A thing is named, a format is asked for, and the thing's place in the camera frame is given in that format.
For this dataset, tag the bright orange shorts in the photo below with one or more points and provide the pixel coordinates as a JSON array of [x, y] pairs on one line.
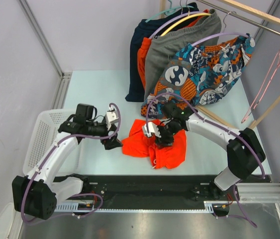
[[139, 145]]

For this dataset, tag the metal clothes rail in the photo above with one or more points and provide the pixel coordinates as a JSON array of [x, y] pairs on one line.
[[266, 17]]

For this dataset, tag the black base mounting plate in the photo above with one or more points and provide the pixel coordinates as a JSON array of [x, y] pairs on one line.
[[154, 193]]

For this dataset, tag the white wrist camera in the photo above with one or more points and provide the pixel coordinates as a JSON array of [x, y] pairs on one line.
[[151, 129], [112, 117]]

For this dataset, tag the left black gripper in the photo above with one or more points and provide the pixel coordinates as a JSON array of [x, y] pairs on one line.
[[112, 142]]

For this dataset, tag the grey shorts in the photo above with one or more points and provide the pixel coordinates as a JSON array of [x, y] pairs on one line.
[[162, 50]]

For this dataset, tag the yellow hanger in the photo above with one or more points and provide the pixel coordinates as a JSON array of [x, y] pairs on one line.
[[183, 20]]

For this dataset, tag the pink wire hanger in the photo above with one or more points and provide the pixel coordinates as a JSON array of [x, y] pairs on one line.
[[274, 66]]

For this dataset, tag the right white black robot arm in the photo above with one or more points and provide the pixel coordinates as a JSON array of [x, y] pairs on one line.
[[244, 151]]

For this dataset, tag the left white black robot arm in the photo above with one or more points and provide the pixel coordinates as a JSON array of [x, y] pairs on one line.
[[36, 195]]

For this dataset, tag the teal hanger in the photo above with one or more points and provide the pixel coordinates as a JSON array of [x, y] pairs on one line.
[[166, 8]]

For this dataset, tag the navy blue shorts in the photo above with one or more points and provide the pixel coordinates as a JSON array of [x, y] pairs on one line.
[[145, 29]]

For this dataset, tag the purple hanger front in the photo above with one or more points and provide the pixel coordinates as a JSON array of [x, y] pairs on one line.
[[212, 29]]

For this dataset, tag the white plastic laundry basket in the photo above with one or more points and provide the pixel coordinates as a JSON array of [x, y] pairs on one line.
[[44, 133]]

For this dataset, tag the dark orange hanging shorts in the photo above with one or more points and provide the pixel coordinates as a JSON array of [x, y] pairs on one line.
[[142, 52]]

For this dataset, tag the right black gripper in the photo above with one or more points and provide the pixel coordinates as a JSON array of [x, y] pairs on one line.
[[163, 141]]

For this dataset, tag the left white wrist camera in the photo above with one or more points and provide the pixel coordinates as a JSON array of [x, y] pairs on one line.
[[112, 117]]

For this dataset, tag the aluminium frame post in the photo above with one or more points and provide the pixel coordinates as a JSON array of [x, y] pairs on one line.
[[29, 14]]

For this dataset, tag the purple hanger rear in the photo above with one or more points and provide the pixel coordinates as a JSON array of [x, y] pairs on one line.
[[174, 19]]

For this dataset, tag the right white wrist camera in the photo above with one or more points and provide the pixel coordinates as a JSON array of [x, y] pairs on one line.
[[151, 129]]

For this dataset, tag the purple hanger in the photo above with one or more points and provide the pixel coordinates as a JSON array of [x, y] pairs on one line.
[[174, 19], [212, 29]]

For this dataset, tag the patterned blue orange shorts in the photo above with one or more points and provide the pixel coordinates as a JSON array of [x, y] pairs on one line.
[[202, 75]]

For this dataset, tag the wooden clothes rack frame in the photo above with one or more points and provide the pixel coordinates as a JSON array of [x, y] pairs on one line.
[[256, 122]]

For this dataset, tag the white slotted cable duct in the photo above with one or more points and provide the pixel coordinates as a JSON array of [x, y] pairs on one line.
[[80, 207]]

